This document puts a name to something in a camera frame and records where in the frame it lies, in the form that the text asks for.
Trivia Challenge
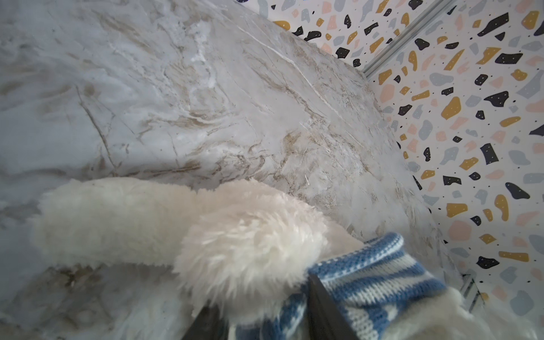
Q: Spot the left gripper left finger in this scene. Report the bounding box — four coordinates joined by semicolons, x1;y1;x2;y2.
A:
182;306;229;340

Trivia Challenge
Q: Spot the blue white striped knit sweater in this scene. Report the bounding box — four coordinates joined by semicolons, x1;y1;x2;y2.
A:
257;233;446;339

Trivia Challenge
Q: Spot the white fluffy teddy bear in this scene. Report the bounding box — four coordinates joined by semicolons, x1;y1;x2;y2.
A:
31;178;537;339

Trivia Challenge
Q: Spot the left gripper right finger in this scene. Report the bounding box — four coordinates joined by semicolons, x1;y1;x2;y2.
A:
307;274;358;340

